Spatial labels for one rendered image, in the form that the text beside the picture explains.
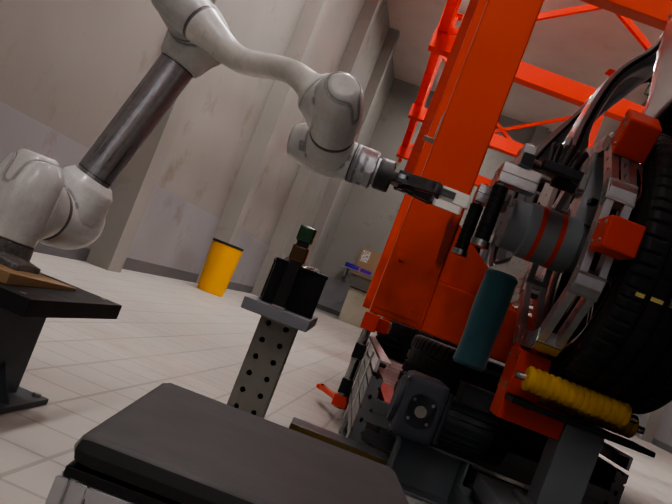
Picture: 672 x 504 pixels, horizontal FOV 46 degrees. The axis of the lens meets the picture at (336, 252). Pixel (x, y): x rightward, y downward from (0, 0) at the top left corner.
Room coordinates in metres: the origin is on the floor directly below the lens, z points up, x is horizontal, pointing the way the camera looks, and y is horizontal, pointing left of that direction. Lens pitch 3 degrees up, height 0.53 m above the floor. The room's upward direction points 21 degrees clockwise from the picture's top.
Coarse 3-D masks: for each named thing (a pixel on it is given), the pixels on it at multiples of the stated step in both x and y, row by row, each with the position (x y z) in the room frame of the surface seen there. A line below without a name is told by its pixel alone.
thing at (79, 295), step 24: (0, 288) 1.62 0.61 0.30; (24, 288) 1.72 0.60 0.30; (0, 312) 1.77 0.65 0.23; (24, 312) 1.61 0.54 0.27; (48, 312) 1.71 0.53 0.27; (72, 312) 1.82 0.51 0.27; (96, 312) 1.95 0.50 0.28; (0, 336) 1.81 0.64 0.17; (24, 336) 1.92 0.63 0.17; (0, 360) 1.85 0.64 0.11; (24, 360) 1.97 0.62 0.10; (0, 384) 1.87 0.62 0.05; (0, 408) 1.81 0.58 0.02; (24, 408) 1.93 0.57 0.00
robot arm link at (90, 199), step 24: (168, 48) 2.03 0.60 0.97; (192, 48) 2.01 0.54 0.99; (168, 72) 2.03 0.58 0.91; (192, 72) 2.06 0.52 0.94; (144, 96) 2.03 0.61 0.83; (168, 96) 2.05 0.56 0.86; (120, 120) 2.04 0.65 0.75; (144, 120) 2.04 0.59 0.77; (96, 144) 2.05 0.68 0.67; (120, 144) 2.04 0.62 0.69; (72, 168) 2.04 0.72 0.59; (96, 168) 2.04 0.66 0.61; (120, 168) 2.07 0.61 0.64; (72, 192) 2.01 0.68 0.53; (96, 192) 2.03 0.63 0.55; (72, 216) 1.99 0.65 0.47; (96, 216) 2.06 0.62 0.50; (48, 240) 2.00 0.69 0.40; (72, 240) 2.05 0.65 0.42
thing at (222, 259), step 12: (216, 240) 9.35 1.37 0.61; (216, 252) 9.33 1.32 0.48; (228, 252) 9.32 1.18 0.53; (240, 252) 9.43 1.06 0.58; (216, 264) 9.32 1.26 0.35; (228, 264) 9.35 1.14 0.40; (204, 276) 9.36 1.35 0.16; (216, 276) 9.33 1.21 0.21; (228, 276) 9.41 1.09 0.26; (204, 288) 9.34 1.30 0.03; (216, 288) 9.35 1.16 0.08
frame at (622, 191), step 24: (600, 144) 1.89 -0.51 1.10; (624, 168) 1.77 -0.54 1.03; (624, 192) 1.66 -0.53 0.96; (600, 216) 1.66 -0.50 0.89; (624, 216) 1.66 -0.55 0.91; (600, 264) 1.68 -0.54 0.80; (528, 288) 2.14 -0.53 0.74; (576, 288) 1.67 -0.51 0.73; (600, 288) 1.66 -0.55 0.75; (552, 312) 1.76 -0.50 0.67; (576, 312) 1.73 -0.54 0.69; (528, 336) 1.90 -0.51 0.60; (552, 336) 1.81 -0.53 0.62
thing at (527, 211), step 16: (512, 208) 1.89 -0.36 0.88; (528, 208) 1.89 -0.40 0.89; (544, 208) 1.90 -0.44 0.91; (512, 224) 1.88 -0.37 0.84; (528, 224) 1.87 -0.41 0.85; (544, 224) 1.87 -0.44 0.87; (560, 224) 1.87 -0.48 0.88; (576, 224) 1.88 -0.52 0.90; (496, 240) 1.96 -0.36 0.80; (512, 240) 1.89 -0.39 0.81; (528, 240) 1.87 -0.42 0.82; (544, 240) 1.87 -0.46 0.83; (560, 240) 1.86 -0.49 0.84; (576, 240) 1.86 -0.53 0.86; (528, 256) 1.91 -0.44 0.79; (544, 256) 1.89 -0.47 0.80; (560, 256) 1.88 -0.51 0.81; (576, 256) 1.88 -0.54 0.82; (560, 272) 1.92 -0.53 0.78
